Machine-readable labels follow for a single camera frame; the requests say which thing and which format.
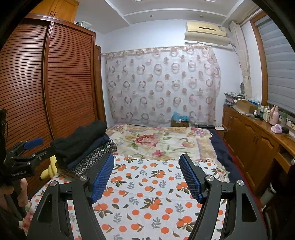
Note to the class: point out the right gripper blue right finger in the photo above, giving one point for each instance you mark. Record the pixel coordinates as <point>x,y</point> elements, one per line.
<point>194,177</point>

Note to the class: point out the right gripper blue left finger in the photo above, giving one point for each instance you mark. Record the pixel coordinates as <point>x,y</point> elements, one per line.
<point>98,177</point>

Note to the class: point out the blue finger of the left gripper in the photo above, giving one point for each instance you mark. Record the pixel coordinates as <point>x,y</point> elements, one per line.
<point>33,143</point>
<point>47,152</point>

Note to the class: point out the black printed t-shirt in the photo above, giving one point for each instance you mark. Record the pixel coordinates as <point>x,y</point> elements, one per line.
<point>70,148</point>

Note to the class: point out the yellow plush toy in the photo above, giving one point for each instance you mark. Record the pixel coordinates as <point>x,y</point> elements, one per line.
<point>51,171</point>

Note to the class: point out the navy blue mattress cover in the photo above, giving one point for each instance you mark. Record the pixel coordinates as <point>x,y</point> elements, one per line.
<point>224,157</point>

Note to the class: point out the orange fruit print bedsheet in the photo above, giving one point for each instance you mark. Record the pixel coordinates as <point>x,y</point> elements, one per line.
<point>146,199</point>

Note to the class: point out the folded navy blue garment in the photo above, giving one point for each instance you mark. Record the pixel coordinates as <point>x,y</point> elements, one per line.
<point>97,143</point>

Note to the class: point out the wooden louvered wardrobe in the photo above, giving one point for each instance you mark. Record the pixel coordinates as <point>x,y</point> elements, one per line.
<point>50,72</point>

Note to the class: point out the long wooden sideboard cabinet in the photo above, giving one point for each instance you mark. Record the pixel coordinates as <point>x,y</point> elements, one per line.
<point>262,155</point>

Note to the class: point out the stack of folded fabrics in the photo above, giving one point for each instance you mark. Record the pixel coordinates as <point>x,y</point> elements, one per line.
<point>231,98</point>

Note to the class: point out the open cardboard box on cabinet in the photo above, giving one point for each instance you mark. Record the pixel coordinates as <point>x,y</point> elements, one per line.
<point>245,107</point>

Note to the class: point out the pink tissue pouch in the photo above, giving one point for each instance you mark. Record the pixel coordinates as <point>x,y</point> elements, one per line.
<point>277,129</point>

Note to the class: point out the pink thermos jug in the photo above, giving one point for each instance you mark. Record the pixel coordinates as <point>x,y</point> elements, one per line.
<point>274,115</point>

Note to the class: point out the sheer circle-patterned curtain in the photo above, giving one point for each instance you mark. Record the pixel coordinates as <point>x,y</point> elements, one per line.
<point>147,86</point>

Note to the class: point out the grey zebra window blind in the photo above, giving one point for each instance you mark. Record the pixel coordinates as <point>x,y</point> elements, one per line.
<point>280,64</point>

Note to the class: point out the tied beige side curtain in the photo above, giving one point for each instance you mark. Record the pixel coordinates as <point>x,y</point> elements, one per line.
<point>242,52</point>

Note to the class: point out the folded black ring-patterned garment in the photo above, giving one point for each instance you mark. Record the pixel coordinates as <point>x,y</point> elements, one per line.
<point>89,161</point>

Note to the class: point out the wall air conditioner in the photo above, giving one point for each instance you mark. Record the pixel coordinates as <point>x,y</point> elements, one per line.
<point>206,32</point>

